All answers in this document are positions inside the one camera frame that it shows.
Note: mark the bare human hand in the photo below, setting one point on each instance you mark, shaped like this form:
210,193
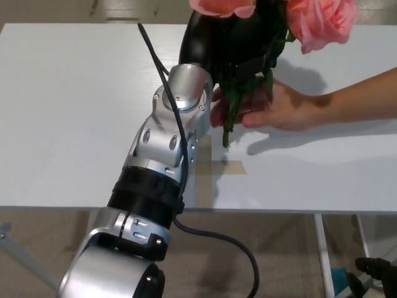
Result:
285,108

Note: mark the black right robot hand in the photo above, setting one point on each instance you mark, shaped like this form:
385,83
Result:
378,273

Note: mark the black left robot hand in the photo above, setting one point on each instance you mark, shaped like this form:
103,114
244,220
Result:
211,40

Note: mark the pink rose bouquet green stems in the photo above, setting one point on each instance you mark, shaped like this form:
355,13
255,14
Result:
322,21

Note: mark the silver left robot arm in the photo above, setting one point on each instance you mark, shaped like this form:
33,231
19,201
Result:
161,139

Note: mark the bare human forearm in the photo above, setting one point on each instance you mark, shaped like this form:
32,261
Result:
356,96

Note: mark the white table leg thin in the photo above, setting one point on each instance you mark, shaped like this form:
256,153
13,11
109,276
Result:
363,239

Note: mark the teal object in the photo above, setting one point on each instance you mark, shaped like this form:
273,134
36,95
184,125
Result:
339,277

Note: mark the grey metal stand leg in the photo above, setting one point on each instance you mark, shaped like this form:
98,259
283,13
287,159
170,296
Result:
21,254

